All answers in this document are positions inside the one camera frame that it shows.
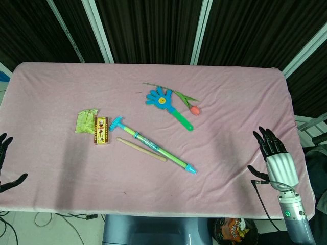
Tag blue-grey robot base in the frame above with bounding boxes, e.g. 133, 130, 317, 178
102, 215, 214, 245

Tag white partition frame post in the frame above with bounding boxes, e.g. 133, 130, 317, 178
81, 0, 114, 64
282, 22, 327, 79
190, 0, 213, 66
47, 0, 85, 64

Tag thin floor cable with connector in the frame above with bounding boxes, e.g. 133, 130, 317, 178
34, 211, 106, 245

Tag yellow and red cardboard box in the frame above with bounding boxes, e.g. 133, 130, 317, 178
93, 115, 112, 146

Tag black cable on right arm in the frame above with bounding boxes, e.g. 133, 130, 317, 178
251, 180, 297, 232

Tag black bin with wrappers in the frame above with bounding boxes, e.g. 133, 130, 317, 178
214, 218, 259, 245

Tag metal rack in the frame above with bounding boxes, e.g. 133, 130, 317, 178
295, 114, 327, 140

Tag black floor cable bundle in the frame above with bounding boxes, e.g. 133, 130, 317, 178
0, 210, 16, 245

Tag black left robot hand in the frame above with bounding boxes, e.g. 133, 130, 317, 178
0, 132, 28, 194

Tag dark chair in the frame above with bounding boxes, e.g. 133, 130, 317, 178
302, 134, 327, 212

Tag green blue toy water pump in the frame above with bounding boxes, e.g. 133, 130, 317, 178
109, 116, 198, 175

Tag artificial tulip with green stem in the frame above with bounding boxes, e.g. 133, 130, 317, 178
142, 82, 201, 115

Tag green crumpled packet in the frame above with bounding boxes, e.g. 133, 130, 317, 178
74, 109, 100, 134

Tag wooden drumstick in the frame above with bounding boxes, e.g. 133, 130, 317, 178
116, 137, 168, 162

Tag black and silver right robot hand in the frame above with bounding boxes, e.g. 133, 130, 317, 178
247, 126, 300, 191

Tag pink fleece table cloth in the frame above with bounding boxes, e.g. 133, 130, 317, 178
0, 62, 317, 220

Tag blue and green hand clapper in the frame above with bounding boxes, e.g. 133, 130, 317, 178
146, 86, 195, 132

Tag dark partition panel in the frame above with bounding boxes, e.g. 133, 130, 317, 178
95, 0, 205, 64
0, 0, 82, 71
198, 0, 327, 71

